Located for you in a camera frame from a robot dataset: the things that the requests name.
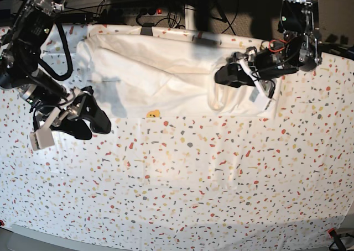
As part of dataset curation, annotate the terrazzo patterned tablecloth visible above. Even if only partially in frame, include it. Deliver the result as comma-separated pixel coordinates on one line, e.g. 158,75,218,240
1,25,353,250

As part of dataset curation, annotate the white printed T-shirt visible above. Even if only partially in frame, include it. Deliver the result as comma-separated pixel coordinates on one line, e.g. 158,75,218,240
76,34,280,118

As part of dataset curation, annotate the white metal table leg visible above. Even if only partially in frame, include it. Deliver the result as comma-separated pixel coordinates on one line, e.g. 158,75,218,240
184,4,196,30

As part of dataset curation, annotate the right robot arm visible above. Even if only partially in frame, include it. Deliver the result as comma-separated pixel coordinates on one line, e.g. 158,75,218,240
1,0,111,150

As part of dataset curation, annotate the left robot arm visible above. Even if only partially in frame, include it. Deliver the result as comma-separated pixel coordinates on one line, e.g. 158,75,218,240
214,0,322,111

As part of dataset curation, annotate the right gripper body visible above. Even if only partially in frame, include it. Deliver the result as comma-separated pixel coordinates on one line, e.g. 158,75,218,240
29,87,91,151

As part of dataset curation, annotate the black power strip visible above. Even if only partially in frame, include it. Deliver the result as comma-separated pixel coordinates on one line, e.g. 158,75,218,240
52,7,168,24

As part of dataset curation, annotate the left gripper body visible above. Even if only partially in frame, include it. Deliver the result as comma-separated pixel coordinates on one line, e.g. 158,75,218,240
232,46,276,110

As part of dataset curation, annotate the black table clamp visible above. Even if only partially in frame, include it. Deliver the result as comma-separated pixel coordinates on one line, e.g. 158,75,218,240
140,23,154,36

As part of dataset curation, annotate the red clamp right corner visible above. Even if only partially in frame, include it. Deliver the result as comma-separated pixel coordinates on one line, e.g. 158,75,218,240
328,228,346,251

